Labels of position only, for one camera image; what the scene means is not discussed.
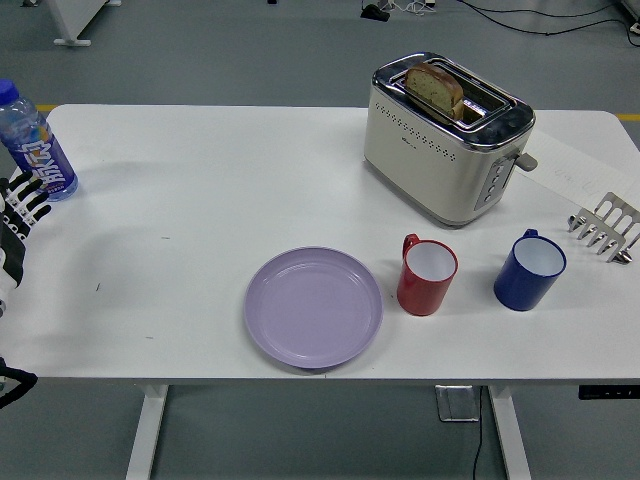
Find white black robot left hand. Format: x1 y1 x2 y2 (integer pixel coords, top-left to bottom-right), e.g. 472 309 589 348
0 172 53 321

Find white background furniture leg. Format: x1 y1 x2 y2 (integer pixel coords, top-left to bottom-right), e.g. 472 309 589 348
53 0 123 48

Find white floor cables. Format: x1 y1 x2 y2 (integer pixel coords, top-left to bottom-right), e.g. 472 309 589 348
384 0 437 15

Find blue mug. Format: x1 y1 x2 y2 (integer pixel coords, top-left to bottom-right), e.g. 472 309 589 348
493 228 568 313

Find cream silver toaster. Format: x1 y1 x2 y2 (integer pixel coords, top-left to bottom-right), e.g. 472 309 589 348
363 50 539 230

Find silver floor socket box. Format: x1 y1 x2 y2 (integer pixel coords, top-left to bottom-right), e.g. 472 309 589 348
434 384 482 424

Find blue drink bottle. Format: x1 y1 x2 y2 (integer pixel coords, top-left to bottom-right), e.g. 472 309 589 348
0 78 80 203

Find brown bread slice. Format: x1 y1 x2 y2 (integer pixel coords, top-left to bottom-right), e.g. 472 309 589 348
403 61 465 120

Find black table control panel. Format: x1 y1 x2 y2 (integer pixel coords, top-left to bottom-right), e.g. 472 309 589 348
578 385 640 401

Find long black floor cable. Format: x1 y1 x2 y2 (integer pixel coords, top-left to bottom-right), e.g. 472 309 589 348
457 0 640 37

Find red mug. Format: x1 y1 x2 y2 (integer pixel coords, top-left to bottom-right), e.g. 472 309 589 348
396 233 459 317

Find black floor device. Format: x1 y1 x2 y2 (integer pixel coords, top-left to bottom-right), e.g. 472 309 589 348
360 3 391 23

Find metal toast rack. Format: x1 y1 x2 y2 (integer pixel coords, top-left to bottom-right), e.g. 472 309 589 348
567 191 640 265

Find white paper sheet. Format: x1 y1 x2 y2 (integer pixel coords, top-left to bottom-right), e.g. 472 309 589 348
522 127 640 209

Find thin black power cable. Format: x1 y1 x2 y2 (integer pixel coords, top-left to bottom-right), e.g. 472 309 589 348
468 387 486 480

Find purple plastic plate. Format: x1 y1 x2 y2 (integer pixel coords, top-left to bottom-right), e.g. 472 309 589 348
243 245 384 371

